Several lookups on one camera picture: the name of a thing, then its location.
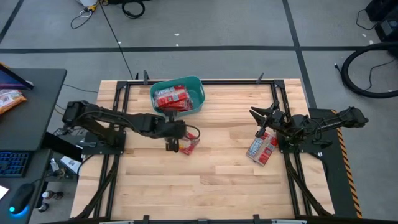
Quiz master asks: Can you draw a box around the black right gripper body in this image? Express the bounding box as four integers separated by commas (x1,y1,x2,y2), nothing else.
263,100,285,129

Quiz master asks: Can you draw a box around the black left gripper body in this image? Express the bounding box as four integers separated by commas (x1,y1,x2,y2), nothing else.
160,120,188,141

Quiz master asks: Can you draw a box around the red popcorn bag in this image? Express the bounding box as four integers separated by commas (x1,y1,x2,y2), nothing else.
246,131,279,167
160,101,194,113
154,88,190,108
178,131,201,156
154,85,187,94

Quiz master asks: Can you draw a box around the teal plastic basket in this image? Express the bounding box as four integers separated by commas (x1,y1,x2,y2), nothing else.
149,75,206,119

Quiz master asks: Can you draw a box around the black mat with hazard stripe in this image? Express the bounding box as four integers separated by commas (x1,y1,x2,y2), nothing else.
307,107,364,219

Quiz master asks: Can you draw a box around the white box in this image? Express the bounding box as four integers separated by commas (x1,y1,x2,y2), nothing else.
59,156,83,175

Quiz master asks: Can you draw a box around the flat black box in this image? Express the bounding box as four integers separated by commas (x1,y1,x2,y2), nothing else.
41,131,83,162

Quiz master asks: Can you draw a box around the black desk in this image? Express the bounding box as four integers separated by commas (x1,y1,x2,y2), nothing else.
0,148,53,224
0,68,68,152

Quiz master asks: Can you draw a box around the black equipment box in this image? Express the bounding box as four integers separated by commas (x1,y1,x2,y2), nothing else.
364,0,398,22
374,17,398,43

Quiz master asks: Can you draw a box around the black keyboard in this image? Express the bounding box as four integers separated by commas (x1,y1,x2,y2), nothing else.
0,151,32,179

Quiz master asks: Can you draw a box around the black computer mouse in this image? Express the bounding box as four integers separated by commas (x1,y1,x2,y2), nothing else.
8,182,36,216

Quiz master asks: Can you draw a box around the orange snack bag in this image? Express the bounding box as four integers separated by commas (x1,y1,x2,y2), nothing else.
0,89,27,116

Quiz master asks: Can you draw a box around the black-framed monitor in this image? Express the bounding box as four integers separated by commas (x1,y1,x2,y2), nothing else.
0,62,35,91

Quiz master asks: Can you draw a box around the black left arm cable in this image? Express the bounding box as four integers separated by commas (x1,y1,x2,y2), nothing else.
185,124,201,141

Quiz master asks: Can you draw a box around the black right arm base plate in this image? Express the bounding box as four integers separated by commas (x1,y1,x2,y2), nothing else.
275,132,324,154

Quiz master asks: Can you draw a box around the black aluminium table frame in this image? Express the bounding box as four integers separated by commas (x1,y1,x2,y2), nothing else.
74,79,335,224

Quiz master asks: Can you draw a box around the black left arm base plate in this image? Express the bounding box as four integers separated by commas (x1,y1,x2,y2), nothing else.
81,129,127,156

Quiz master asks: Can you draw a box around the thick black hose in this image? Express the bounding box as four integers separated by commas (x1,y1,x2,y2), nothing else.
340,41,398,99

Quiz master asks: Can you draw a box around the thin black desk cable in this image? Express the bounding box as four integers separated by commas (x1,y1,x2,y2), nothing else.
62,83,99,94

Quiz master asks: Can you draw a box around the black cable with plug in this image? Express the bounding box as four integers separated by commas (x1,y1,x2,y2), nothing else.
333,58,398,93

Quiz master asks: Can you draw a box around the coiled black cable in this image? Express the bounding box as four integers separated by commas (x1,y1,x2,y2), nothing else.
121,0,146,19

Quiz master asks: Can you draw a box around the black floor cable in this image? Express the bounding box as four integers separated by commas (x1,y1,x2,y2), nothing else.
355,8,379,31

